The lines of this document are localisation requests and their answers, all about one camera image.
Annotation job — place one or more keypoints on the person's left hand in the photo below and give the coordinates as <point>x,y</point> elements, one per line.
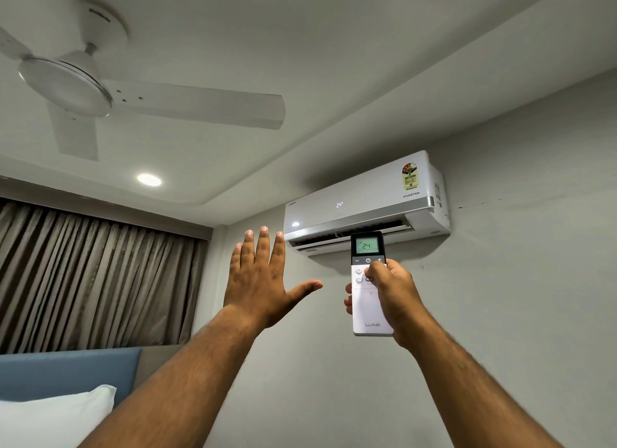
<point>258,288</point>

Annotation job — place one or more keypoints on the person's right hand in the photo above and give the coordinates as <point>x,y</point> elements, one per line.
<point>395,303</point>

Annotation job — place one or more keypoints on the person's left little finger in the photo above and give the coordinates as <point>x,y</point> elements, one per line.
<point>236,258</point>

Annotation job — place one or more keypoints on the person's right thumb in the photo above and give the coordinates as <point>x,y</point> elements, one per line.
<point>379,271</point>

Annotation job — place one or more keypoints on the person's left middle finger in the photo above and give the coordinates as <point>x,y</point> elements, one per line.
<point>262,247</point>

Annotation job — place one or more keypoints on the person's left thumb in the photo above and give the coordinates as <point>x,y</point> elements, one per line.
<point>303,291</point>

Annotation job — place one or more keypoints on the white air conditioner remote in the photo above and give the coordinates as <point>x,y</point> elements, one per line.
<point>369,312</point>

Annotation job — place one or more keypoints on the person's right forearm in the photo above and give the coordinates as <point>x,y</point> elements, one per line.
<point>472,390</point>

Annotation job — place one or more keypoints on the person's left forearm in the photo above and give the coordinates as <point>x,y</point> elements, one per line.
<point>183,385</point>

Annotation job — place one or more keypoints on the round recessed ceiling light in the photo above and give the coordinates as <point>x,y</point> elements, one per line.
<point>149,180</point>

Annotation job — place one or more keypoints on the grey pleated curtain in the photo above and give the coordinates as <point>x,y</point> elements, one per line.
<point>96,279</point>

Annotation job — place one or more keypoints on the blue padded headboard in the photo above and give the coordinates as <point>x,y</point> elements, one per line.
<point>62,373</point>

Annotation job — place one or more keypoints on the white ceiling fan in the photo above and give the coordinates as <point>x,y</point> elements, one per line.
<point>67,83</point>

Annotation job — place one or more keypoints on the white pillow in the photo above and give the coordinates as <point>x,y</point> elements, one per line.
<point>53,421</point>

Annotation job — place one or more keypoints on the white wall air conditioner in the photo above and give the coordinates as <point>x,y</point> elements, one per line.
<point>366,197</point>

